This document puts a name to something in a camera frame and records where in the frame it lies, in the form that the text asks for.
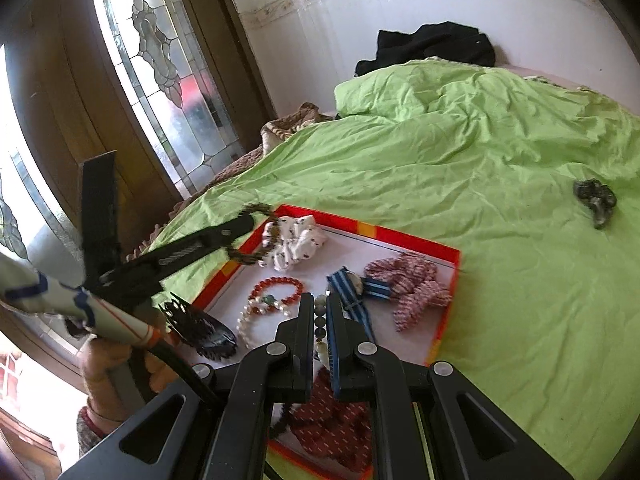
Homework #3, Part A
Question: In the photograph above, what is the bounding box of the brown bead bracelet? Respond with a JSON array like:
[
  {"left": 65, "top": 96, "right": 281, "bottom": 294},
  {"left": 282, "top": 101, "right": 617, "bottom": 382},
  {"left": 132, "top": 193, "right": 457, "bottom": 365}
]
[{"left": 227, "top": 202, "right": 281, "bottom": 267}]

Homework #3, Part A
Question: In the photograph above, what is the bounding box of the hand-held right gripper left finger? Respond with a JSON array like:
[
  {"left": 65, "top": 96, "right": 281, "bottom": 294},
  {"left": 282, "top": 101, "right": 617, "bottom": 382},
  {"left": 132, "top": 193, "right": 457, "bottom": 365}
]
[{"left": 60, "top": 294, "right": 315, "bottom": 480}]

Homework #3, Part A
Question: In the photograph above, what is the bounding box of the red rimmed white tray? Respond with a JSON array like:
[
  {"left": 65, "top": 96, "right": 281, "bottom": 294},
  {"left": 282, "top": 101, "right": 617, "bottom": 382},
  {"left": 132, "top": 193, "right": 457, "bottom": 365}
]
[{"left": 187, "top": 204, "right": 461, "bottom": 476}]

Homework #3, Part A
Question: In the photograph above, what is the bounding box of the dark red patterned scrunchie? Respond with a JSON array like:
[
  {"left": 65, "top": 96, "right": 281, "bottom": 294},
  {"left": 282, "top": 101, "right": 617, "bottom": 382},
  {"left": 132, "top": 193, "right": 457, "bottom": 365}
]
[{"left": 290, "top": 370, "right": 373, "bottom": 473}]

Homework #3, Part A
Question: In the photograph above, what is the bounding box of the white printed scrunchie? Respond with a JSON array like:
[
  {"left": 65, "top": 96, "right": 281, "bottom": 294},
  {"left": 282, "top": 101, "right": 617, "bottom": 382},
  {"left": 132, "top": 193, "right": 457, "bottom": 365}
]
[{"left": 262, "top": 215, "right": 328, "bottom": 268}]

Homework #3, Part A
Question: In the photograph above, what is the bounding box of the stained glass wooden door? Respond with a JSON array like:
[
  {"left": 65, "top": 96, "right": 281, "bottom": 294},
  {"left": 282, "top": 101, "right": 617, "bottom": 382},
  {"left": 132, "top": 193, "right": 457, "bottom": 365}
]
[{"left": 0, "top": 0, "right": 278, "bottom": 341}]

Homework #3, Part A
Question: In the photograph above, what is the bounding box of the red bead bracelet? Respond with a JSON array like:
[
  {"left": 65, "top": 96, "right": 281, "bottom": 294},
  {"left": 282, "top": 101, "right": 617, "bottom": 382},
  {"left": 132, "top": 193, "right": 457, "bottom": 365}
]
[{"left": 248, "top": 276, "right": 305, "bottom": 317}]

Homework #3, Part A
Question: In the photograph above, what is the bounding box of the blue striped strap watch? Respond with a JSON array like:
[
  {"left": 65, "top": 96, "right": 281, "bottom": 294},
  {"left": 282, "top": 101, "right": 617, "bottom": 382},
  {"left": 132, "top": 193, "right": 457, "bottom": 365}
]
[{"left": 326, "top": 266, "right": 393, "bottom": 343}]

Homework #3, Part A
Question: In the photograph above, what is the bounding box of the white pearl bracelet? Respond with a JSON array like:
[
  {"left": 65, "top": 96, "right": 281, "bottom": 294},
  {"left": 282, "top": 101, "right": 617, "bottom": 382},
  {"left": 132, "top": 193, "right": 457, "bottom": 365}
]
[{"left": 236, "top": 294, "right": 293, "bottom": 350}]

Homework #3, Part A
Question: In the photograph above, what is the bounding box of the grey stone bead strand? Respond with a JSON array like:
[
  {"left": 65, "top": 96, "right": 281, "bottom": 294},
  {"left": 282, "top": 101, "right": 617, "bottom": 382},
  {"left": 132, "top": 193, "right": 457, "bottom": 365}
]
[{"left": 270, "top": 292, "right": 335, "bottom": 443}]

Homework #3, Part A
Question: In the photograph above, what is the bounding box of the person's left hand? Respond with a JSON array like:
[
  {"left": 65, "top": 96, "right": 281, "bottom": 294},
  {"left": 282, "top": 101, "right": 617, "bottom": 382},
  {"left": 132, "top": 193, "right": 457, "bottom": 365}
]
[{"left": 80, "top": 337, "right": 174, "bottom": 418}]

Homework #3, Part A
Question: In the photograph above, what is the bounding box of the black hair claw clip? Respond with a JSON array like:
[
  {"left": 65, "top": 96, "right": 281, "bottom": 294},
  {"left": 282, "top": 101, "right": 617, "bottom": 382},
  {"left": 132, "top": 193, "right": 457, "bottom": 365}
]
[{"left": 157, "top": 291, "right": 238, "bottom": 361}]

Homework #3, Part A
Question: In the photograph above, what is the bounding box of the brown fringed blanket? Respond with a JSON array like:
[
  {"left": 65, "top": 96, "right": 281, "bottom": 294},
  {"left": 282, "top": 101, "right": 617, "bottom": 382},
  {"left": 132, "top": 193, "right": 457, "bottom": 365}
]
[{"left": 125, "top": 102, "right": 336, "bottom": 261}]

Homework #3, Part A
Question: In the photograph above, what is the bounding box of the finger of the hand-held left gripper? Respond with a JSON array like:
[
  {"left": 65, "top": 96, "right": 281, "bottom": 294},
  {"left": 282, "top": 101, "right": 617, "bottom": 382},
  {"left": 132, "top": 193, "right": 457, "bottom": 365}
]
[
  {"left": 81, "top": 151, "right": 122, "bottom": 288},
  {"left": 102, "top": 215, "right": 255, "bottom": 306}
]

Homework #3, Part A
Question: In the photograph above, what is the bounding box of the dark grey scrunchie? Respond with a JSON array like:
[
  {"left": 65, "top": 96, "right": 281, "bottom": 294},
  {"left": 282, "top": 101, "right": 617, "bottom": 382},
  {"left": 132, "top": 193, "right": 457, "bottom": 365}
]
[{"left": 572, "top": 178, "right": 618, "bottom": 231}]

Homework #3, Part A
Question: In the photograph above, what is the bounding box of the pink white striped scrunchie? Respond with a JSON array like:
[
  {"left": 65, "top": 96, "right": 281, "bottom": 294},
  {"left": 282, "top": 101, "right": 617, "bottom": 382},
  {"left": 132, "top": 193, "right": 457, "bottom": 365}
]
[{"left": 364, "top": 252, "right": 451, "bottom": 333}]

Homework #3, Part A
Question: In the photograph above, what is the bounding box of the person's left forearm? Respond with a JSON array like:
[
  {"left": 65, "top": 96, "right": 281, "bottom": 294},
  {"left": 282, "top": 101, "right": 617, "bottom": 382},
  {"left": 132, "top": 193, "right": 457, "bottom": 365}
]
[{"left": 75, "top": 404, "right": 132, "bottom": 458}]

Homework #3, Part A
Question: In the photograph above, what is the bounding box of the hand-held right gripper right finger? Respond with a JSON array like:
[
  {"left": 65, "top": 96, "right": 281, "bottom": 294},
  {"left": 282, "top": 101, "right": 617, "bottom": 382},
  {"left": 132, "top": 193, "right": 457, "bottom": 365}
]
[{"left": 327, "top": 294, "right": 573, "bottom": 480}]

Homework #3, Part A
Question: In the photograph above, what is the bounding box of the green blanket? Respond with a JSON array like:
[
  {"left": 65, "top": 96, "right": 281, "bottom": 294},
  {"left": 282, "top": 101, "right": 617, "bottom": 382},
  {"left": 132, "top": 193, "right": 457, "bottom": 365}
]
[{"left": 145, "top": 59, "right": 640, "bottom": 480}]

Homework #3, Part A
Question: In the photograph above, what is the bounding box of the black garment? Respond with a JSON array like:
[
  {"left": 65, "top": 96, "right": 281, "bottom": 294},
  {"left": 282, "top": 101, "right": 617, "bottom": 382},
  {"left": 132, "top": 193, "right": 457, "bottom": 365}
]
[{"left": 355, "top": 21, "right": 497, "bottom": 78}]

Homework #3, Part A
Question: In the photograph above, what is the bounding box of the black cable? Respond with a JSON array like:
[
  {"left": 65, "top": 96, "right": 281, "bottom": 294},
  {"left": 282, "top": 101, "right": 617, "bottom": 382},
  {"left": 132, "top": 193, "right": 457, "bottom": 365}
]
[{"left": 142, "top": 337, "right": 223, "bottom": 406}]

